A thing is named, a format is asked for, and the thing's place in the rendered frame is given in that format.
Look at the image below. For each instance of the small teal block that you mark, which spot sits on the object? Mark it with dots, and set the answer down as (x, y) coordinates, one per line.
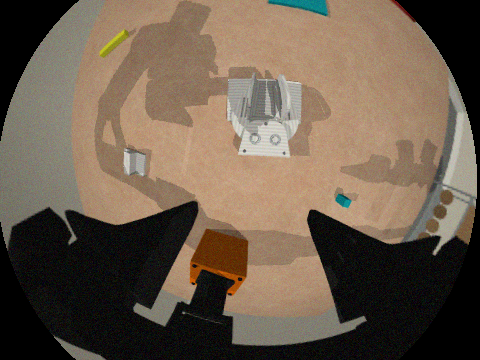
(343, 200)

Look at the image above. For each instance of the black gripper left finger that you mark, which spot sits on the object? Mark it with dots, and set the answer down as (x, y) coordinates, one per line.
(141, 253)

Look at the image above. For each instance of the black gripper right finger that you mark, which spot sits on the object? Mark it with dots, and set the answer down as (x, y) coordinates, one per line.
(360, 268)

